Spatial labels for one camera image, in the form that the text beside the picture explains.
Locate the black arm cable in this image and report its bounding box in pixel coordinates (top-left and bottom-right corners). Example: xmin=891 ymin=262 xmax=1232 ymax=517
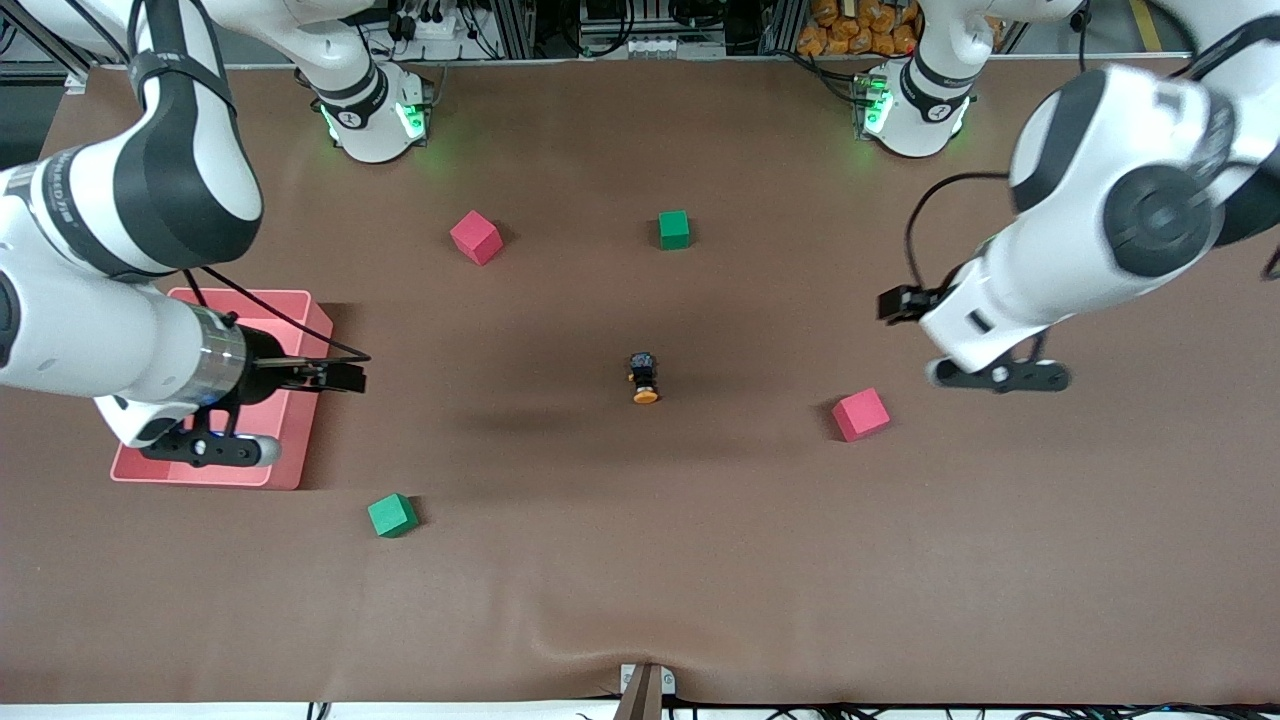
xmin=903 ymin=170 xmax=1016 ymax=296
xmin=125 ymin=0 xmax=373 ymax=366

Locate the aluminium frame post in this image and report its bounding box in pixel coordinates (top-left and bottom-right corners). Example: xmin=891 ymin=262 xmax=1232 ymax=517
xmin=503 ymin=0 xmax=537 ymax=59
xmin=763 ymin=0 xmax=801 ymax=54

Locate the pink foam cube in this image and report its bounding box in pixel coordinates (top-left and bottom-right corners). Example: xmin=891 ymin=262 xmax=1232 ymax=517
xmin=832 ymin=388 xmax=891 ymax=443
xmin=449 ymin=210 xmax=504 ymax=267

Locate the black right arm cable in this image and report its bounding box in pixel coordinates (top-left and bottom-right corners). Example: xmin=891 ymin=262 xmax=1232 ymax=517
xmin=125 ymin=0 xmax=373 ymax=366

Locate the bag of orange items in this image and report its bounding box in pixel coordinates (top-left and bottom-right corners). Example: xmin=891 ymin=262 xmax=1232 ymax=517
xmin=797 ymin=0 xmax=921 ymax=57

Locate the pink plastic tray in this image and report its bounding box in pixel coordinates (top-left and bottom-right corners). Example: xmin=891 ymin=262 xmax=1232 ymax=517
xmin=111 ymin=288 xmax=334 ymax=491

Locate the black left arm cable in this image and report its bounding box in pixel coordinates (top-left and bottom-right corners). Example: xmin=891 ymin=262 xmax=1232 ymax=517
xmin=903 ymin=170 xmax=1016 ymax=296

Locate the metal table edge bracket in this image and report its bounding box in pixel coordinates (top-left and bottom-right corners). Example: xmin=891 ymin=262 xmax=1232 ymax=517
xmin=620 ymin=662 xmax=676 ymax=720

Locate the long white power strip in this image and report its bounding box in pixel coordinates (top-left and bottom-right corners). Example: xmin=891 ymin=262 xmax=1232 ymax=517
xmin=580 ymin=35 xmax=728 ymax=59

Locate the orange cap push button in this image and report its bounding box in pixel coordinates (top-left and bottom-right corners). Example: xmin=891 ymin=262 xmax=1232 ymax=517
xmin=627 ymin=351 xmax=662 ymax=406

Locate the white power strip with plugs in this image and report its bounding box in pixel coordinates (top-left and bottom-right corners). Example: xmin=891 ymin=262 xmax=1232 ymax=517
xmin=385 ymin=0 xmax=501 ymax=61

